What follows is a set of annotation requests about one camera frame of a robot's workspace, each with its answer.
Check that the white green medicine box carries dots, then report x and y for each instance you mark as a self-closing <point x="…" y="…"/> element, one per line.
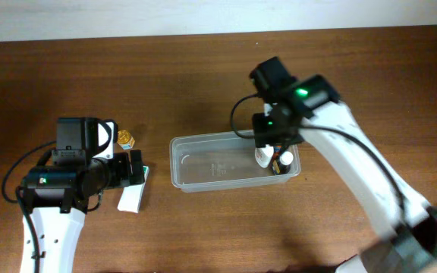
<point x="131" y="196"/>

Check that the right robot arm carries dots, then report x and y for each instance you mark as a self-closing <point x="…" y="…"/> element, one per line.
<point x="311" y="111"/>

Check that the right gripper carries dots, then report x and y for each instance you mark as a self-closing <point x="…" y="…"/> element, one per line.
<point x="279" y="140"/>

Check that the clear plastic container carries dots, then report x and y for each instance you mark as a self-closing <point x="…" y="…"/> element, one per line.
<point x="221" y="161"/>

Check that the white spray bottle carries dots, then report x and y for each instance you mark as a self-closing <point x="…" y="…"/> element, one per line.
<point x="264" y="155"/>

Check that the gold lid small jar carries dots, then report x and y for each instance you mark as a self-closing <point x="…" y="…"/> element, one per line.
<point x="125" y="140"/>

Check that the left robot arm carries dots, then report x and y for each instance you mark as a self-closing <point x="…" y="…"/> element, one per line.
<point x="54" y="196"/>

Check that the dark bottle white cap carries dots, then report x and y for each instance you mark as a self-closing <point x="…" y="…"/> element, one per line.
<point x="282" y="164"/>

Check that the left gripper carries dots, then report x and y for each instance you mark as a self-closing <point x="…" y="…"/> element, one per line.
<point x="136" y="167"/>

